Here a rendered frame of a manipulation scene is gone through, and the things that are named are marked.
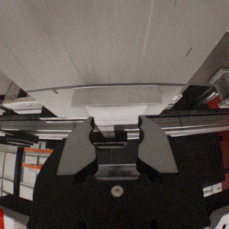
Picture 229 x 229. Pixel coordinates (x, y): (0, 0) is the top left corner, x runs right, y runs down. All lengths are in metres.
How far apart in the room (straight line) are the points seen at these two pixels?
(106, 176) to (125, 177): 0.03
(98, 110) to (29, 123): 0.48
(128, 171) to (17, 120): 0.61
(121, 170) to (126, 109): 0.10
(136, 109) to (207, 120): 0.49
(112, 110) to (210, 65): 0.28
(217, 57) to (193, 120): 0.31
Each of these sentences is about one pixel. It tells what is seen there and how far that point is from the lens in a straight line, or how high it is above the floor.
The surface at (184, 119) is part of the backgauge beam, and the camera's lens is 0.53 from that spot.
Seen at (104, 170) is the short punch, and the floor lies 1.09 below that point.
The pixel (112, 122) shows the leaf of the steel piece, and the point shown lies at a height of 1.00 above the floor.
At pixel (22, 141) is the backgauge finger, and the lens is 0.55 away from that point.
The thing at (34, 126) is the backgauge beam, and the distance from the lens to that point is 0.58.
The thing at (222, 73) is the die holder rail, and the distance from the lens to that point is 0.39.
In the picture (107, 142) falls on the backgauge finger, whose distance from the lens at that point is 0.37.
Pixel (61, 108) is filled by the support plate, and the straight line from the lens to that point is 0.17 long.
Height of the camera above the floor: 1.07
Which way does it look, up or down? 22 degrees down
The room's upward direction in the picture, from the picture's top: 179 degrees clockwise
